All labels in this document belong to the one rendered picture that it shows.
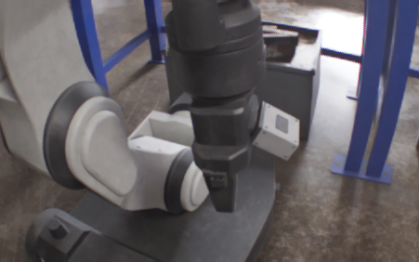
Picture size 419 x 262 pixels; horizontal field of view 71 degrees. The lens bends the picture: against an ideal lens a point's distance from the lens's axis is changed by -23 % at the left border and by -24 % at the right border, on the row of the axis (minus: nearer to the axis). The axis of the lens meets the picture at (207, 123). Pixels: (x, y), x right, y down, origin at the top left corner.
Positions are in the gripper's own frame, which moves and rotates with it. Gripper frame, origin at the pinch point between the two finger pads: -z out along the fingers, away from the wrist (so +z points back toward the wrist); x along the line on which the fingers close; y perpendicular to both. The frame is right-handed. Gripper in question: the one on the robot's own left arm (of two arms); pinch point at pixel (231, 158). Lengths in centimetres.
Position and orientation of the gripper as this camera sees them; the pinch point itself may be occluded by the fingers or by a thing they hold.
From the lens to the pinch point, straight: 42.4
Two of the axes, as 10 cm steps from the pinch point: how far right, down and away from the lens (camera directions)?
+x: -2.0, 6.1, -7.7
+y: 9.7, 0.2, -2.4
